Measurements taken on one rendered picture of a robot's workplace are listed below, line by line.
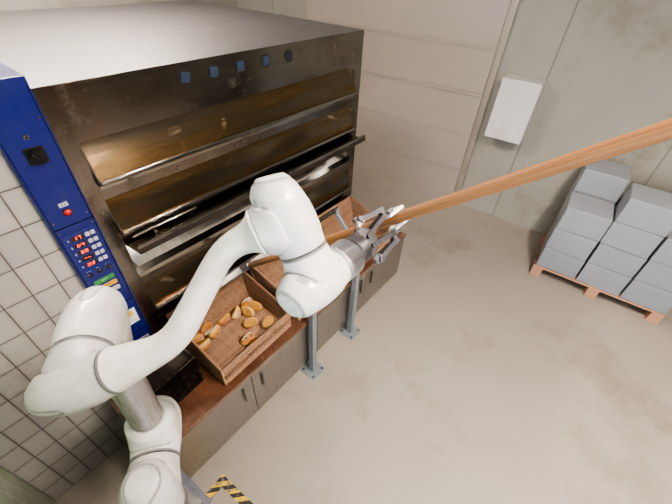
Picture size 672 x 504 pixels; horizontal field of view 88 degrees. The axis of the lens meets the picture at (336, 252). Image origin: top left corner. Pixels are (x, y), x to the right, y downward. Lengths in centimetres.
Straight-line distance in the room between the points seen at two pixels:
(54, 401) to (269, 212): 57
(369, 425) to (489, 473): 80
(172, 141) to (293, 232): 129
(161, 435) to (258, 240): 91
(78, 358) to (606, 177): 396
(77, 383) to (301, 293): 48
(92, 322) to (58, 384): 14
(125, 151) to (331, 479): 215
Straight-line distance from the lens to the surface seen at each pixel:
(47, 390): 94
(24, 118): 164
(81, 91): 170
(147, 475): 137
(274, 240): 67
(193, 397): 225
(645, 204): 377
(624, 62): 430
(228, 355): 233
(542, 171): 77
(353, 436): 269
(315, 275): 69
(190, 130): 193
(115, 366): 86
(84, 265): 191
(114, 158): 179
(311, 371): 288
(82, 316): 99
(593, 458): 321
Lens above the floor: 249
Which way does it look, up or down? 41 degrees down
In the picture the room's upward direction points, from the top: 3 degrees clockwise
